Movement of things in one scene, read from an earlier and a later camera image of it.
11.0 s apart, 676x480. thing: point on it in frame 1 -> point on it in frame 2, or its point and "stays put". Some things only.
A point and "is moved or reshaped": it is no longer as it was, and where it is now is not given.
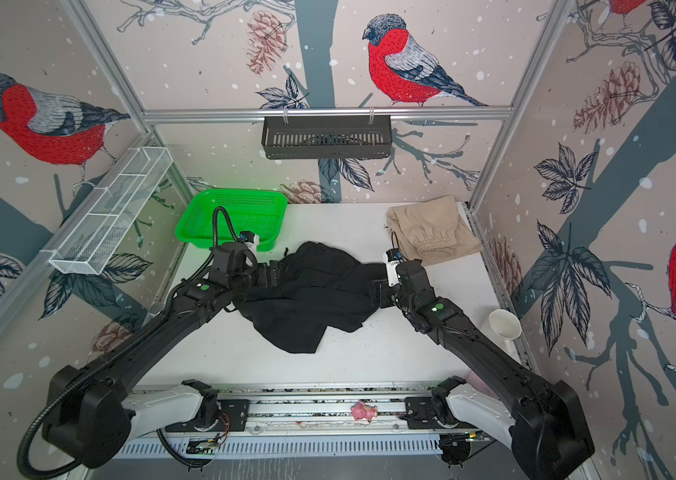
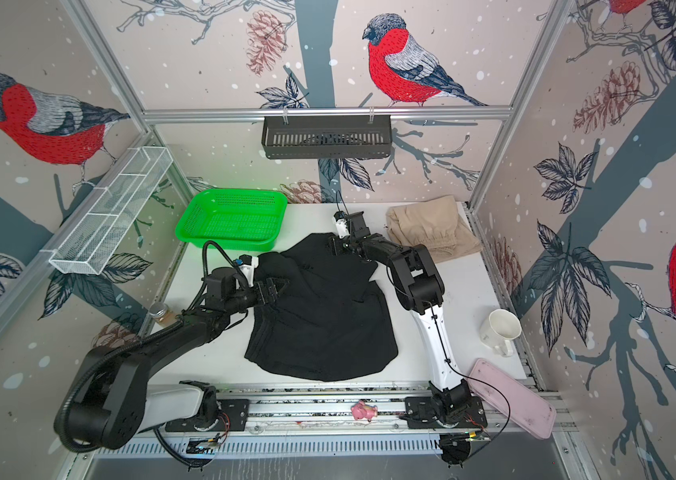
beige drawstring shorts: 431,230 stays put
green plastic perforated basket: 259,211 stays put
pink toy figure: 361,411 stays put
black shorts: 318,290 is moved or reshaped
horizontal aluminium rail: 153,116 stays put
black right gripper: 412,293 -> 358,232
